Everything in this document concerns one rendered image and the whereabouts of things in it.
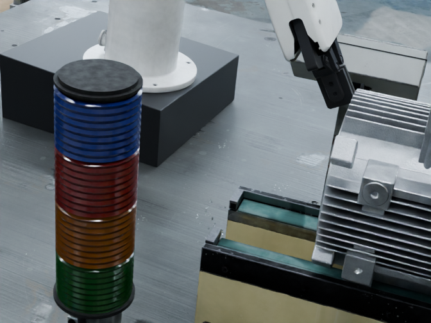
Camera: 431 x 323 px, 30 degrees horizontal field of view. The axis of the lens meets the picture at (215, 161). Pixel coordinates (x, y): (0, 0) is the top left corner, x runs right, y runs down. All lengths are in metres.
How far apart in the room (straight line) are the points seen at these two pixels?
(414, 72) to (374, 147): 0.26
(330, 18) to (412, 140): 0.16
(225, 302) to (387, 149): 0.26
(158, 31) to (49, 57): 0.20
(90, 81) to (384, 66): 0.57
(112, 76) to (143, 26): 0.71
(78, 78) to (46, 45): 0.86
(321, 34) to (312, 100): 0.73
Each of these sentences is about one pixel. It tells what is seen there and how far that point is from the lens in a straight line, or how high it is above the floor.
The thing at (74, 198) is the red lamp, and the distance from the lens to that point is 0.57.
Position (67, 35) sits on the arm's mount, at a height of 0.91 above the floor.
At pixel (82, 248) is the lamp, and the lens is 0.59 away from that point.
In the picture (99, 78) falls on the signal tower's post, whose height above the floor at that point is 1.22.
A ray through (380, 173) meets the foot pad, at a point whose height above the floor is 1.08.
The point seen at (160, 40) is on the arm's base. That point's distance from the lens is 1.27.
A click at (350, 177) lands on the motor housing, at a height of 1.05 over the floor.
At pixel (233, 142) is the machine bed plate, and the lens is 1.35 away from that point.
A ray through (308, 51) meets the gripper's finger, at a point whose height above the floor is 1.14.
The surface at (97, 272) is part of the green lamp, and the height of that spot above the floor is 1.07.
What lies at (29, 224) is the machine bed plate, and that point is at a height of 0.80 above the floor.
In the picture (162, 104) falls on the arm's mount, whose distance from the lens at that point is 1.23.
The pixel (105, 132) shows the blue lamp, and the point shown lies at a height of 1.19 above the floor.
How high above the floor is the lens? 1.44
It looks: 30 degrees down
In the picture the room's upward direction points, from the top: 6 degrees clockwise
